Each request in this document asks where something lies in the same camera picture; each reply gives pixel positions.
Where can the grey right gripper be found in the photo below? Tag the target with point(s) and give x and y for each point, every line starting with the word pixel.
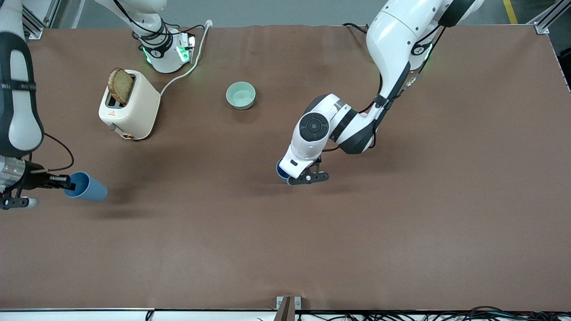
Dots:
pixel 34 178

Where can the metal table edge bracket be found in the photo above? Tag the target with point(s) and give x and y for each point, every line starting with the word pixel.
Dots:
pixel 287 308

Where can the brown bread slice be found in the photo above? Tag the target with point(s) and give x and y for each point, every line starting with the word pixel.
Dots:
pixel 120 85

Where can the cream toaster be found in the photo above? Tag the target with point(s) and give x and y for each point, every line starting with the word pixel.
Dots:
pixel 134 109

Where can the aluminium frame profile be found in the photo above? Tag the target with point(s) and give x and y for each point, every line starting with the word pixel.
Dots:
pixel 38 20
pixel 548 18

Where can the mint green bowl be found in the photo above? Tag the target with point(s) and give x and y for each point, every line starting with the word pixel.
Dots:
pixel 241 96

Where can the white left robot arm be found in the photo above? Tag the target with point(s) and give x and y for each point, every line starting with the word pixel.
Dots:
pixel 392 40

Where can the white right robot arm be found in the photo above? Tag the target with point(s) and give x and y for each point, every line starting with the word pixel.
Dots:
pixel 20 111

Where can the blue plastic cup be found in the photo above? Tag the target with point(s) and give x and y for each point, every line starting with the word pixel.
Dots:
pixel 281 170
pixel 89 188

